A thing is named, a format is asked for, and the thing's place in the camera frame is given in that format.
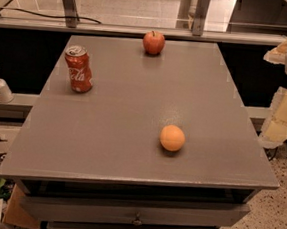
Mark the orange fruit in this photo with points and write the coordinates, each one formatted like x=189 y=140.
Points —
x=172 y=138

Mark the red apple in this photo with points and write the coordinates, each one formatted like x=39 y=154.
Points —
x=153 y=42

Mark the grey drawer cabinet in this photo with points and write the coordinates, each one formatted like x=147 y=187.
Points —
x=94 y=160

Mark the red cola can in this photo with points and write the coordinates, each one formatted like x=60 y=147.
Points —
x=78 y=64

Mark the metal drawer knob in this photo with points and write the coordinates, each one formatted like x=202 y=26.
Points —
x=137 y=221

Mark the white pump bottle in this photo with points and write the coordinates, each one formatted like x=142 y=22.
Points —
x=0 y=88

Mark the metal railing frame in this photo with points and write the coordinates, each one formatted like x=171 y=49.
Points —
x=233 y=21

